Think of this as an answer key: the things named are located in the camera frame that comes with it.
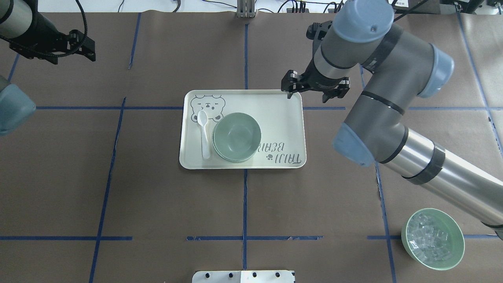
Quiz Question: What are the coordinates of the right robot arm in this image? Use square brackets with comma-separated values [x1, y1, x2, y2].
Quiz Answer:
[281, 0, 503, 238]

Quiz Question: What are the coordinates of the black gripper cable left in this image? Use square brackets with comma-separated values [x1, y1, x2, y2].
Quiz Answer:
[0, 0, 88, 58]

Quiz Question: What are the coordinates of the cream bear tray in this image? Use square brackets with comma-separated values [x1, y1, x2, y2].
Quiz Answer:
[179, 90, 307, 169]

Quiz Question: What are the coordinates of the aluminium frame post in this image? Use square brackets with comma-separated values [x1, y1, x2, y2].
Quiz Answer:
[237, 0, 257, 18]

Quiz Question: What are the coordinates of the green bowl with ice cubes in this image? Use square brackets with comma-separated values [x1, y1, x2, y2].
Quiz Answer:
[401, 208, 465, 271]

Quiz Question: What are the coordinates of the white pedestal base plate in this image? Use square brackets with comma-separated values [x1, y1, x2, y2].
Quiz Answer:
[192, 269, 296, 283]

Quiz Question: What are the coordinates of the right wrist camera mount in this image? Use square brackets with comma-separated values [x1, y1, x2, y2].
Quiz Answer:
[306, 21, 333, 42]

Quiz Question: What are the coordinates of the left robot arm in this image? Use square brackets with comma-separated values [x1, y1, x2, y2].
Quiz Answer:
[0, 0, 96, 136]

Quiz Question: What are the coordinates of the white plastic spoon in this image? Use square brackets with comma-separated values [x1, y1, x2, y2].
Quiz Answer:
[197, 110, 211, 160]

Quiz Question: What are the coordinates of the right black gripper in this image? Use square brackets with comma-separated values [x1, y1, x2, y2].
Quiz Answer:
[281, 70, 350, 103]

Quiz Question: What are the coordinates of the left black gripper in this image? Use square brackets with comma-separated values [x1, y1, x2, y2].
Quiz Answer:
[9, 30, 96, 64]

